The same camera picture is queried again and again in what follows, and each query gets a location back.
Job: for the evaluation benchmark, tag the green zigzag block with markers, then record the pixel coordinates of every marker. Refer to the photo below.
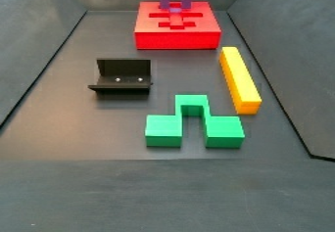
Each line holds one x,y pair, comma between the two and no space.
220,131

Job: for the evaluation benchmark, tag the yellow long bar block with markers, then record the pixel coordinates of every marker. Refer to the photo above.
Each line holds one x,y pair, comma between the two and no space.
242,87

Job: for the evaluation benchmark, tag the red slotted base block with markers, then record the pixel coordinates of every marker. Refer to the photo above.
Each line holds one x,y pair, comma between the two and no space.
190,29

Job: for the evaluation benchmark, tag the black angle bracket fixture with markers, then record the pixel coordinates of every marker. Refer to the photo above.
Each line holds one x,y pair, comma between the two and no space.
123,74

